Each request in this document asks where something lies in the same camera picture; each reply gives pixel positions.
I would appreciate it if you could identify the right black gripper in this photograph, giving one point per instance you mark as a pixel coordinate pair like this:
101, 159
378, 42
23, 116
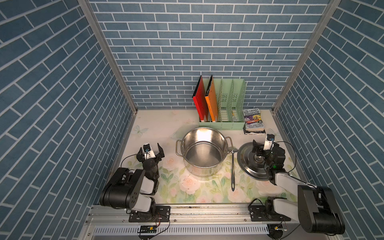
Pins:
255, 146

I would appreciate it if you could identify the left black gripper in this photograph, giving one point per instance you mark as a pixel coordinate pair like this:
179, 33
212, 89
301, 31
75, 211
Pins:
138, 156

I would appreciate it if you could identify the stainless steel pot lid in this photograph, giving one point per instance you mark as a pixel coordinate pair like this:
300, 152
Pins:
254, 166

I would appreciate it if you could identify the long steel ladle spoon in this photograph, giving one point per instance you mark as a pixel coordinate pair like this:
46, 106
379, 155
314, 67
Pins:
233, 180

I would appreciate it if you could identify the stainless steel stock pot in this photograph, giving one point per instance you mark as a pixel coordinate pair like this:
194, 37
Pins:
204, 151

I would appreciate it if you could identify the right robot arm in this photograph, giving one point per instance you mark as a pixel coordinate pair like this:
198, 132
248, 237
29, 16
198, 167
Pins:
316, 208

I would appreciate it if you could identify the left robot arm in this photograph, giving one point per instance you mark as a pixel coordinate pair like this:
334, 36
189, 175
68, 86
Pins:
133, 190

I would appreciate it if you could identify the dark book underneath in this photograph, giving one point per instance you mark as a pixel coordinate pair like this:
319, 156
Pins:
254, 132

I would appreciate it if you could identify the treehouse paperback book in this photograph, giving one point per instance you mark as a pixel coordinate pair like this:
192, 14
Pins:
253, 120

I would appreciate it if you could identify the floral table mat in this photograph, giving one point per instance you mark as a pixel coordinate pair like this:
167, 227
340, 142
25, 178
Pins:
177, 185

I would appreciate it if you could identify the green plastic file organizer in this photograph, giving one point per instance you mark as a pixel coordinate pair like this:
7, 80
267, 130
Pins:
230, 95

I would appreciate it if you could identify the orange file folder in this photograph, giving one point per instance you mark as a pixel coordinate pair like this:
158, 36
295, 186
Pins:
211, 100

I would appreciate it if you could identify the red file folder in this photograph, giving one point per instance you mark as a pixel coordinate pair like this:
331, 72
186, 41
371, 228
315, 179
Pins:
200, 101

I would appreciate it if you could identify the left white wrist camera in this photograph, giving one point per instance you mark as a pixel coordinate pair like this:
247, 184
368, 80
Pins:
149, 153

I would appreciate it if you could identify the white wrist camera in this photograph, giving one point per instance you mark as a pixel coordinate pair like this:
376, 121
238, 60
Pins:
268, 141
149, 153

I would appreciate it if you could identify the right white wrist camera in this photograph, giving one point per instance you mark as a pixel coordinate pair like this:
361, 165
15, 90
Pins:
268, 141

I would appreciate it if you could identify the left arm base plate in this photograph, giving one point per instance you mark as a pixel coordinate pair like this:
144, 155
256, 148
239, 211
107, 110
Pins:
163, 213

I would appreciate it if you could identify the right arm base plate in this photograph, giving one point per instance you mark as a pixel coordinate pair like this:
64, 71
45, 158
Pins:
259, 213

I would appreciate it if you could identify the aluminium front rail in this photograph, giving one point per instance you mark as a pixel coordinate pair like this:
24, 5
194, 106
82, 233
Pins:
186, 214

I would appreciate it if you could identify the right aluminium corner post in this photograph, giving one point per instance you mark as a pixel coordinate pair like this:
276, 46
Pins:
315, 36

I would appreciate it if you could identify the aluminium corner post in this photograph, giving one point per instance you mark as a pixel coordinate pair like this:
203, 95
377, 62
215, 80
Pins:
93, 22
315, 36

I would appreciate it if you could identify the left aluminium corner post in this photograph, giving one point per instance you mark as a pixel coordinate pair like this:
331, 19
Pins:
93, 22

